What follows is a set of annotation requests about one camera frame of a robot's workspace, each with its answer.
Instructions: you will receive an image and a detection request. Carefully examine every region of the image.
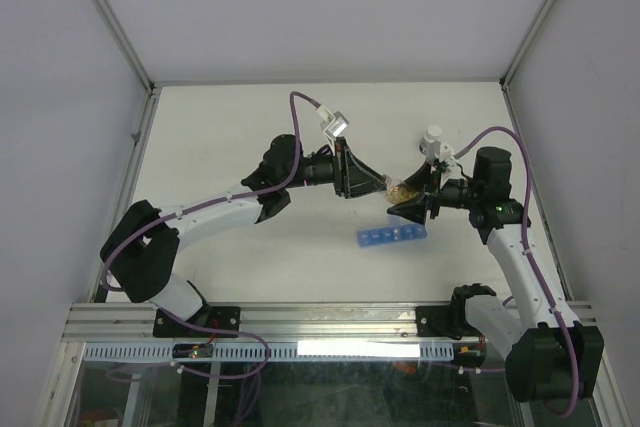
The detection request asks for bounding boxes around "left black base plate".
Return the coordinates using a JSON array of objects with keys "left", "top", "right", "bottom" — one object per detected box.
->
[{"left": 152, "top": 304, "right": 241, "bottom": 339}]

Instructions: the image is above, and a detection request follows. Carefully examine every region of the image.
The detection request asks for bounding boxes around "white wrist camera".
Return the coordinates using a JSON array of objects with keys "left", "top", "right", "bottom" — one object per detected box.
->
[
  {"left": 423, "top": 140, "right": 457, "bottom": 176},
  {"left": 316, "top": 105, "right": 349, "bottom": 141}
]

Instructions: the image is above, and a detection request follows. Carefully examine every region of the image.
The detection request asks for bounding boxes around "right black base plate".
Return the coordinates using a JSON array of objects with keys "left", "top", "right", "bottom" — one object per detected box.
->
[{"left": 415, "top": 305, "right": 481, "bottom": 340}]

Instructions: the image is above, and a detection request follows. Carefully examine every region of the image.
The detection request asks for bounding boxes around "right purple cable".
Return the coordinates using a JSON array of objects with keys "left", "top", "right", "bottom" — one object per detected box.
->
[{"left": 452, "top": 126, "right": 586, "bottom": 418}]

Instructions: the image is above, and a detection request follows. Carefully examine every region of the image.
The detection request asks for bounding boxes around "grey slotted cable duct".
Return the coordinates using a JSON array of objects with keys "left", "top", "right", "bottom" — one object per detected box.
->
[{"left": 84, "top": 340, "right": 454, "bottom": 363}]

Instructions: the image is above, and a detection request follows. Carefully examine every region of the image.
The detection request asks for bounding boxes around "aluminium frame post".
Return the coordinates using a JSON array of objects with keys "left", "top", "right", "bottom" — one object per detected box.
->
[
  {"left": 91, "top": 0, "right": 155, "bottom": 94},
  {"left": 500, "top": 0, "right": 558, "bottom": 89}
]

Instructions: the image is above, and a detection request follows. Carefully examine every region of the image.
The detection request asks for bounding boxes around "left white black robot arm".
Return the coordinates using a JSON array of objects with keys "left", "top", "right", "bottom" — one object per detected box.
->
[{"left": 99, "top": 134, "right": 387, "bottom": 336}]

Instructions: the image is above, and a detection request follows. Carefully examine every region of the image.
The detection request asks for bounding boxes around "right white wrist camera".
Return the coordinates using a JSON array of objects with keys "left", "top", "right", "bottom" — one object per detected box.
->
[{"left": 423, "top": 140, "right": 457, "bottom": 176}]

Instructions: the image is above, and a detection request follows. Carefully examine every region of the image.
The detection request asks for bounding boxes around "purple cable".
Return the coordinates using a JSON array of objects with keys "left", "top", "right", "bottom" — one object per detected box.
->
[
  {"left": 452, "top": 126, "right": 586, "bottom": 418},
  {"left": 102, "top": 91, "right": 326, "bottom": 338}
]

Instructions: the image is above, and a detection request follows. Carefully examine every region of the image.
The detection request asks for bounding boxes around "right aluminium frame post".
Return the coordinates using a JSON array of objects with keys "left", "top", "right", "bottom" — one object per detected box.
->
[{"left": 500, "top": 0, "right": 558, "bottom": 89}]

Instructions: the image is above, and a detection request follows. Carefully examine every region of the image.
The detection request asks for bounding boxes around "aluminium mounting rail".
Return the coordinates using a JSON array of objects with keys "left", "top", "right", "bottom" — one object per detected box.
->
[{"left": 62, "top": 302, "right": 448, "bottom": 342}]

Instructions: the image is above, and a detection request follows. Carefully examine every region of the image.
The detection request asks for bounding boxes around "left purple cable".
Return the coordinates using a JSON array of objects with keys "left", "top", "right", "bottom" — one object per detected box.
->
[{"left": 102, "top": 91, "right": 326, "bottom": 338}]

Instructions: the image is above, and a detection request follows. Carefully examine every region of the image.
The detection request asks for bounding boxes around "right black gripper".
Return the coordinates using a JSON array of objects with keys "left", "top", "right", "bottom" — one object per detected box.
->
[{"left": 386, "top": 160, "right": 481, "bottom": 225}]

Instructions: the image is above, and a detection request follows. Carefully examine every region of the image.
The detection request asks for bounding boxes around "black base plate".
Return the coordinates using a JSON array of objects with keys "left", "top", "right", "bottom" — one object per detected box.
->
[
  {"left": 415, "top": 305, "right": 481, "bottom": 340},
  {"left": 152, "top": 304, "right": 241, "bottom": 339}
]

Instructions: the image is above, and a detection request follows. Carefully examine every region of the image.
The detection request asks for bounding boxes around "left aluminium frame post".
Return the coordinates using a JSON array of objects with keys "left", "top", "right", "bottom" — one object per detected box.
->
[{"left": 91, "top": 0, "right": 155, "bottom": 94}]

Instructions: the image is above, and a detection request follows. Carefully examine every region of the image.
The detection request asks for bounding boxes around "clear capsule bottle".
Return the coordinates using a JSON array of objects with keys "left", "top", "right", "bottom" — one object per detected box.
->
[{"left": 383, "top": 175, "right": 420, "bottom": 205}]

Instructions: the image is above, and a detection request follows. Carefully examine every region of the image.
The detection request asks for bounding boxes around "blue weekly pill organizer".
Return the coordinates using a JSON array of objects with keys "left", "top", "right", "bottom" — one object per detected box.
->
[{"left": 356, "top": 220, "right": 428, "bottom": 248}]

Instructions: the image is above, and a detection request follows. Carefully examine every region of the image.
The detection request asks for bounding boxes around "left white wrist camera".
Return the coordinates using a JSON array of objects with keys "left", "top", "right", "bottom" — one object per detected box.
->
[{"left": 316, "top": 105, "right": 349, "bottom": 141}]

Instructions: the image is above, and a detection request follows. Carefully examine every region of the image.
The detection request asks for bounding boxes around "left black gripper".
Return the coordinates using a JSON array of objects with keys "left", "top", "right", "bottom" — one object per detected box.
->
[{"left": 284, "top": 139, "right": 388, "bottom": 200}]

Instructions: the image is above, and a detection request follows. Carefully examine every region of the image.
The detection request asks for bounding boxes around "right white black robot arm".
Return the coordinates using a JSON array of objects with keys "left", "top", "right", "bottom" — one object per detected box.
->
[{"left": 388, "top": 147, "right": 604, "bottom": 404}]

